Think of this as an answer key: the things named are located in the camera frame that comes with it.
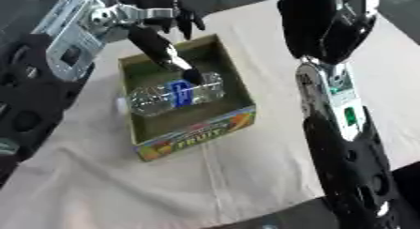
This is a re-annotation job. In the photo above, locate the open cardboard box, printed front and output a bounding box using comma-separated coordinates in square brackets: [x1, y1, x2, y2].
[116, 33, 258, 162]

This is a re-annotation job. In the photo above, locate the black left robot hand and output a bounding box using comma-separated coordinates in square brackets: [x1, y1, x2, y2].
[88, 0, 207, 85]

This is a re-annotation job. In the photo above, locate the clear plastic bottle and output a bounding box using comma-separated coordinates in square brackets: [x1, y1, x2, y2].
[116, 70, 227, 118]

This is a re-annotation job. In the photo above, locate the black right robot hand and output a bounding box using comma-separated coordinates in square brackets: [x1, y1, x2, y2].
[276, 0, 381, 66]

